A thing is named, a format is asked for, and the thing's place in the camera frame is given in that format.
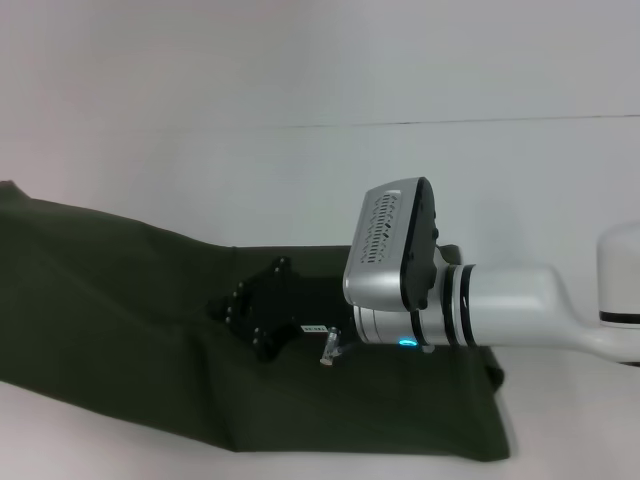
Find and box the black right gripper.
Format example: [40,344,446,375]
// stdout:
[206,256,362,365]

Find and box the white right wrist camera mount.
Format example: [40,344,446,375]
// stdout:
[433,243,467,274]

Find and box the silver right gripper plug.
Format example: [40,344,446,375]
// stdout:
[318,326,346,367]

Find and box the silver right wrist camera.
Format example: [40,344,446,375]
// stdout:
[341,175,442,315]

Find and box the dark green FREE! t-shirt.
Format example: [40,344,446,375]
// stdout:
[0,180,513,450]

